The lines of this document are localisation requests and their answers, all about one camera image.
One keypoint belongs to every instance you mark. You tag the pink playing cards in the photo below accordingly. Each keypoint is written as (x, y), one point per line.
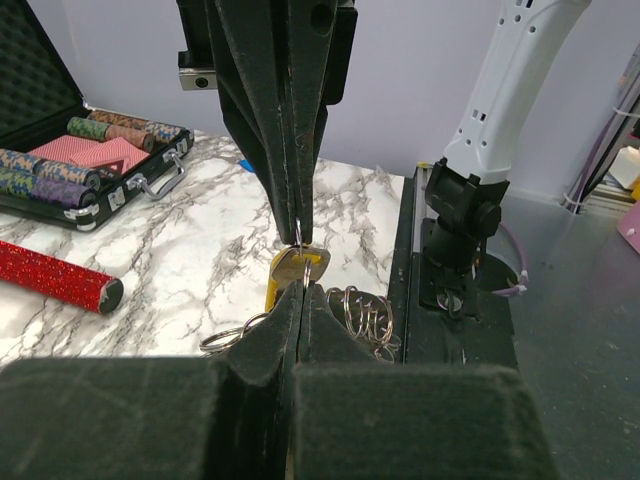
(117, 156)

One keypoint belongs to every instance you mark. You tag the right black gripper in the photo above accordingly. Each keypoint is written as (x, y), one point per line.
(251, 91)

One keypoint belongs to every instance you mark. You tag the red glitter microphone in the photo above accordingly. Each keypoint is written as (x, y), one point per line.
(54, 278)

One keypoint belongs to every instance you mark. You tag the black poker chip case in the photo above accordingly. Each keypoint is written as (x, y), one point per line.
(40, 102)

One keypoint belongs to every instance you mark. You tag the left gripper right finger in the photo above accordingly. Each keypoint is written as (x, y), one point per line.
(357, 418)

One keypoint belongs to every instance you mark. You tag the blue capped key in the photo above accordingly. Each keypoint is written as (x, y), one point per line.
(245, 164)

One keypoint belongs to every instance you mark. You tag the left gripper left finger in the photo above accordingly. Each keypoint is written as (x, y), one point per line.
(225, 416)

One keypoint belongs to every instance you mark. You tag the yellow capped key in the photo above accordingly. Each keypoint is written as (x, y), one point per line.
(291, 264)

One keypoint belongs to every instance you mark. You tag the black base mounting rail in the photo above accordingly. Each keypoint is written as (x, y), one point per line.
(448, 295)

